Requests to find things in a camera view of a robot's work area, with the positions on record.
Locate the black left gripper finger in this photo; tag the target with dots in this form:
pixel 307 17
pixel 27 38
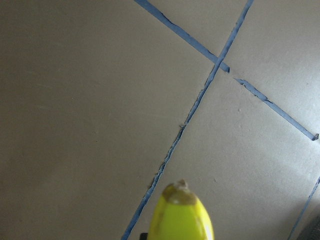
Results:
pixel 143 236

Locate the woven wicker basket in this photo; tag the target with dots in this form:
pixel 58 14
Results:
pixel 311 231

